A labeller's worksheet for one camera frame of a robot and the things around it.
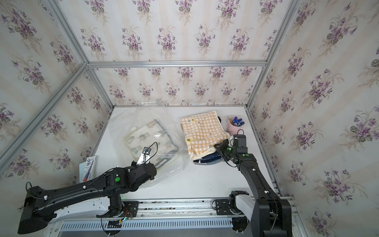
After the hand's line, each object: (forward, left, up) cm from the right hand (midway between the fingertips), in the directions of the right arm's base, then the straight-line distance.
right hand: (217, 146), depth 84 cm
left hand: (-12, +36, +2) cm, 38 cm away
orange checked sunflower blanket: (+10, +8, 0) cm, 13 cm away
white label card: (-12, +75, -7) cm, 76 cm away
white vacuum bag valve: (+9, +37, -2) cm, 38 cm away
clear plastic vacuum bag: (+30, +67, -11) cm, 74 cm away
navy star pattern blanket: (-5, +1, -4) cm, 7 cm away
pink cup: (+15, -12, 0) cm, 19 cm away
